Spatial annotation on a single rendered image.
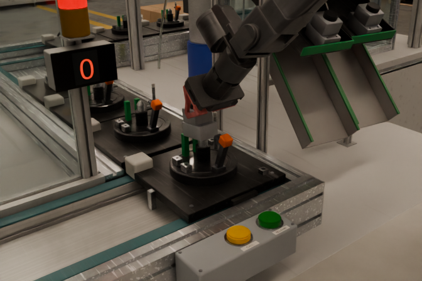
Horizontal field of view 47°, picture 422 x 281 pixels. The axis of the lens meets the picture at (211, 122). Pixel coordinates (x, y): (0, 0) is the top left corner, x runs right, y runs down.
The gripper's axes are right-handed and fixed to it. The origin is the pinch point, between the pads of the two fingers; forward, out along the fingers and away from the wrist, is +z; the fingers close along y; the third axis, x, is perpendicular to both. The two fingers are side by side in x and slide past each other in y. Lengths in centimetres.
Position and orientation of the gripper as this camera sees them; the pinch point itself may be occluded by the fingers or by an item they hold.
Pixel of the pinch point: (197, 111)
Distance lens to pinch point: 96.8
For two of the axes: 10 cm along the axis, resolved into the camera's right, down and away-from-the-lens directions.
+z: -4.0, 4.7, 7.9
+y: -8.0, 2.4, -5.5
